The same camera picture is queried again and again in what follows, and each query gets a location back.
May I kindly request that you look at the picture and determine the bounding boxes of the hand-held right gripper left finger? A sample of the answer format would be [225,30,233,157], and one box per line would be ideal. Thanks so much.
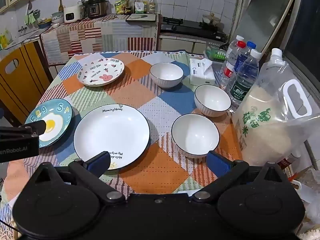
[32,151,127,204]

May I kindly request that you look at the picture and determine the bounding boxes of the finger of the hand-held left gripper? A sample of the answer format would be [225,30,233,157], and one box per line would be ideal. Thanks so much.
[24,120,48,137]

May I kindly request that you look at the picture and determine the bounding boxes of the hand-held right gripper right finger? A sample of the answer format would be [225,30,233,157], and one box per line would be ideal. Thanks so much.
[191,151,288,204]

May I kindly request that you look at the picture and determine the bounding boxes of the blue fried egg plate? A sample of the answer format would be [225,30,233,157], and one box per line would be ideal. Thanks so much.
[24,98,73,148]

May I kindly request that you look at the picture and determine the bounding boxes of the large white plate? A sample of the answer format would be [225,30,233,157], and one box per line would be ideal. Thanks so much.
[73,104,151,170]

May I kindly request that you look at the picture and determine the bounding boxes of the white ribbed bowl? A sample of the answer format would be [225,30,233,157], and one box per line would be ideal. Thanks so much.
[149,62,184,89]
[194,84,232,117]
[171,114,220,158]

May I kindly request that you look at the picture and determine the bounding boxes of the pink bunny print plate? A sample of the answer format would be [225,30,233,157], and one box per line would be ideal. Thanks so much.
[77,57,125,87]

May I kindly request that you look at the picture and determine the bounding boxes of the yellow wooden chair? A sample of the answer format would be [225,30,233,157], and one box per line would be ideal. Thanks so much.
[0,41,52,128]

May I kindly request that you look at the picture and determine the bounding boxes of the clear rice bag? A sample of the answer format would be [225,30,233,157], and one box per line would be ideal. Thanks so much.
[231,48,320,167]

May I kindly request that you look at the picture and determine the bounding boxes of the checked patchwork tablecloth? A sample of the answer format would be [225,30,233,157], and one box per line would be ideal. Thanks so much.
[0,50,244,233]

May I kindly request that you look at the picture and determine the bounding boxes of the green label water bottle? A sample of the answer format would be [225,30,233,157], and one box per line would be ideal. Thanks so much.
[229,49,262,110]

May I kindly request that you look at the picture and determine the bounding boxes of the white tissue box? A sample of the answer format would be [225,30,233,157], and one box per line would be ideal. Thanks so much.
[189,58,216,85]

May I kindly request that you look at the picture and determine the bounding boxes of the red label water bottle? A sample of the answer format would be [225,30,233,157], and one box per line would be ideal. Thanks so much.
[220,41,247,88]

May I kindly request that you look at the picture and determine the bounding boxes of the clear plastic bag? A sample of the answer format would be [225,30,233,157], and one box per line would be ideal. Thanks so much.
[287,167,320,240]

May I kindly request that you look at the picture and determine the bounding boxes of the blue dish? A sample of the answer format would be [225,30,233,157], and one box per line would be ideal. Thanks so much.
[37,17,53,29]

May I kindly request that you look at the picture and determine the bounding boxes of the green plastic basket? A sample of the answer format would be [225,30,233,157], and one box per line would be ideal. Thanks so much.
[204,42,229,62]

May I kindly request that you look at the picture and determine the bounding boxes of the blue cap water bottle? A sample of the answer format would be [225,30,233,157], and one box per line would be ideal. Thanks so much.
[234,41,257,77]

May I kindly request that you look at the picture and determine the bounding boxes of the green cloth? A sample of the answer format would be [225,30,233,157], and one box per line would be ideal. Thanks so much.
[25,10,40,25]

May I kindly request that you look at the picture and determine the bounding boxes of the striped patchwork counter cloth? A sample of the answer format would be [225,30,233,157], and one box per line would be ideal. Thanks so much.
[41,14,159,64]

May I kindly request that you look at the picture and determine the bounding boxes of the clear white cap water bottle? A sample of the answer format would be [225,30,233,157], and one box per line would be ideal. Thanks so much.
[226,35,244,63]

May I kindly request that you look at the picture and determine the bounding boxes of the white rice cooker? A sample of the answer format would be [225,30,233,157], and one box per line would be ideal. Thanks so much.
[64,5,84,23]

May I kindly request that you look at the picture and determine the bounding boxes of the black pressure cooker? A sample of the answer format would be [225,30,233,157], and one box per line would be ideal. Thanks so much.
[86,0,108,19]

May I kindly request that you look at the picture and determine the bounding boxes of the black gas stove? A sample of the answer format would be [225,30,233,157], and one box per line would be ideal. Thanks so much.
[160,17,228,40]

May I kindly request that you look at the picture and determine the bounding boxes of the pale cooking pot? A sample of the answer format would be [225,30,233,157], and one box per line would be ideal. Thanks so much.
[202,13,222,27]

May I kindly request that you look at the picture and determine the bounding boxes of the cutting board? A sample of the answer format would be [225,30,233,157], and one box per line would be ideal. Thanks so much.
[126,13,157,22]

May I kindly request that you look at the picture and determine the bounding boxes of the grey metal panel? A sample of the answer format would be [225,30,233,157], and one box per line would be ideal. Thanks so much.
[235,0,297,55]

